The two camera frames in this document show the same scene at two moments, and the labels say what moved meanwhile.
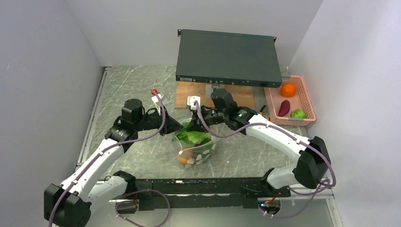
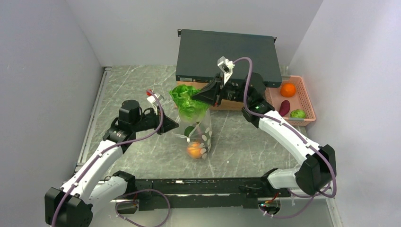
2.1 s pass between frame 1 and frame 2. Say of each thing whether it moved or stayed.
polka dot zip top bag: moved
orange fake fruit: stayed
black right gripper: moved
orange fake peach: moved
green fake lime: stayed
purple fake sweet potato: stayed
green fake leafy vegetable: moved
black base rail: stayed
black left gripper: stayed
